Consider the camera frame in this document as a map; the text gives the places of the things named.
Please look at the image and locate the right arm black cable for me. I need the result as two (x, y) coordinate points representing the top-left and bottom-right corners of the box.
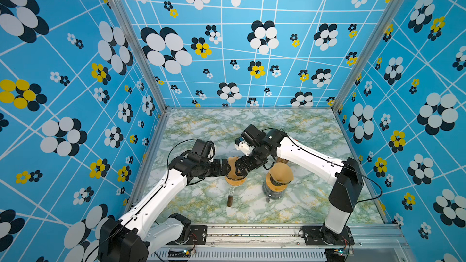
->
(261, 128), (383, 226)

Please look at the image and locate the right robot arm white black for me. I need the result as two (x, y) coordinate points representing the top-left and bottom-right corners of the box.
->
(235, 124), (364, 235)

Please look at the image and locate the grey ribbed glass carafe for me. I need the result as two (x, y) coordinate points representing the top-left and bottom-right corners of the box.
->
(262, 183), (285, 203)

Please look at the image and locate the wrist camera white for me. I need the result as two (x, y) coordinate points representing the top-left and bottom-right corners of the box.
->
(208, 141), (216, 160)
(235, 137), (254, 156)

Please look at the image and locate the aluminium front rail frame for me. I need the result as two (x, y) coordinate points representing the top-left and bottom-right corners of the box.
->
(146, 224), (415, 262)

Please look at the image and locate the glass scoop wooden handle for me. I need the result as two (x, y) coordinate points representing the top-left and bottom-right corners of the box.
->
(227, 187), (235, 207)

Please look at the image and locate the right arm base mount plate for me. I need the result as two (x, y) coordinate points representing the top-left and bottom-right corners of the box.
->
(298, 225), (355, 246)

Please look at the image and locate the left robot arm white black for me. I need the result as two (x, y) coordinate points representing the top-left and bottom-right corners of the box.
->
(92, 139), (231, 262)

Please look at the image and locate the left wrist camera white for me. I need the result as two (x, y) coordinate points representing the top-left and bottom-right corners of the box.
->
(208, 141), (216, 160)

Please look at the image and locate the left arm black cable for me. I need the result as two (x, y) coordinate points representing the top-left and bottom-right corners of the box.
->
(83, 139), (199, 262)

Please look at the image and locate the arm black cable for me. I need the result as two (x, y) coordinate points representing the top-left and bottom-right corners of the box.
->
(261, 128), (383, 226)
(83, 139), (199, 262)

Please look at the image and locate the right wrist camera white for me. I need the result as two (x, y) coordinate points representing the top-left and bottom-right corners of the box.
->
(235, 137), (254, 156)

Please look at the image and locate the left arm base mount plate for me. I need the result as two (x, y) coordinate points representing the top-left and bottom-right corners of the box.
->
(166, 224), (208, 246)

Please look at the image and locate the grey glass dripper cone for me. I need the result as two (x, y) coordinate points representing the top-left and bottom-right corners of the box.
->
(225, 175), (246, 187)

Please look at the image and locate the wooden ring dripper holder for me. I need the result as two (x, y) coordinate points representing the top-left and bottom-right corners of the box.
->
(265, 175), (289, 192)

